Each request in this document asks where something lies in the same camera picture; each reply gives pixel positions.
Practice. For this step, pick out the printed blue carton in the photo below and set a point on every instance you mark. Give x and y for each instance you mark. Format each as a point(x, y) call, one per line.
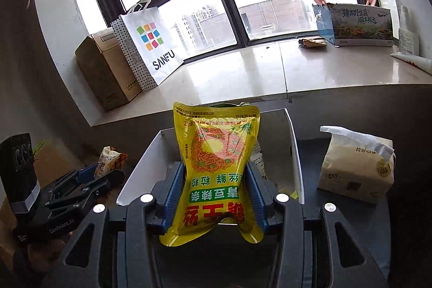
point(361, 24)

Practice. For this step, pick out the yellow snack packet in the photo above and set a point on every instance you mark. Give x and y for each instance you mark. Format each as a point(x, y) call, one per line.
point(212, 153)

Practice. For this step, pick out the tall brown cardboard box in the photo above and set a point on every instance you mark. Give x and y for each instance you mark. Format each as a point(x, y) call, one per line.
point(104, 78)

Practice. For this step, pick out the brown white snack packet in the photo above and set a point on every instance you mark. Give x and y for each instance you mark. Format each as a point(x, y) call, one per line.
point(109, 156)

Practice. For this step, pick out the white shopping bag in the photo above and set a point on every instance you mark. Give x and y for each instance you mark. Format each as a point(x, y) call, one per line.
point(158, 48)

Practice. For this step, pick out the white tube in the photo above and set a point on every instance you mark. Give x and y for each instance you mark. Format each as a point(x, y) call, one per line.
point(413, 62)

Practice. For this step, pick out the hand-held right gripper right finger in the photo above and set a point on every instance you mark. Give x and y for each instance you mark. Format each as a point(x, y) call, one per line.
point(258, 197)

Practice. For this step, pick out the white cardboard box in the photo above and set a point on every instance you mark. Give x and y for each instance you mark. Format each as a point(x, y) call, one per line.
point(141, 173)

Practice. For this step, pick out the white bottle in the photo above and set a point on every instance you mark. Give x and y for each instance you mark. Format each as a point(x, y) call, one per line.
point(408, 38)

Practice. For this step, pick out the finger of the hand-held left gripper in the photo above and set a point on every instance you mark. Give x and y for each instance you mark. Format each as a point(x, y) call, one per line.
point(86, 171)
point(101, 183)

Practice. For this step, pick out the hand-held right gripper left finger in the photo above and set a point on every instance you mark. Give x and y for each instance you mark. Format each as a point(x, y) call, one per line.
point(172, 193)

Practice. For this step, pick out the person's left hand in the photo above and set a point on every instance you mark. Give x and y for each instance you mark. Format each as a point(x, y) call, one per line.
point(45, 252)

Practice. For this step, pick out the cream tissue pack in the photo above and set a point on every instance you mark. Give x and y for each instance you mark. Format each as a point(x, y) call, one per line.
point(351, 170)

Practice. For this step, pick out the large green snack packet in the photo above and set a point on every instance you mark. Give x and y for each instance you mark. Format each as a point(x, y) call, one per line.
point(222, 104)

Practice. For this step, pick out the brown crumpled packet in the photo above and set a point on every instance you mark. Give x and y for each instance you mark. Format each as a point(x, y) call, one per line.
point(312, 43)

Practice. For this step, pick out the green printed packet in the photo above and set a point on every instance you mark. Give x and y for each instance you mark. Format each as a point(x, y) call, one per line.
point(40, 145)

